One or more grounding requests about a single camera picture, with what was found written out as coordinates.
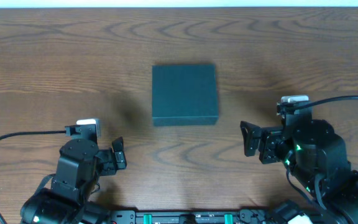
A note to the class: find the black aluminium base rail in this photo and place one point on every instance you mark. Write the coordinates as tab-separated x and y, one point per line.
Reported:
170	217

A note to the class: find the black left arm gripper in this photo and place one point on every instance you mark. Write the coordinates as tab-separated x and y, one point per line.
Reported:
112	160

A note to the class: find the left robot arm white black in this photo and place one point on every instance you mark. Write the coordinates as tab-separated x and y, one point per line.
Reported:
63	197

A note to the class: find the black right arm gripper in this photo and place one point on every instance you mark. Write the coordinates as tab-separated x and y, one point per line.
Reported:
268	145

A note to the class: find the black gift box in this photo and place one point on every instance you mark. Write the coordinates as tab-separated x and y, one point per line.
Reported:
184	95

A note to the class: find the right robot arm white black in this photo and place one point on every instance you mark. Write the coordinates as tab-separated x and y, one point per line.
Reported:
316	156

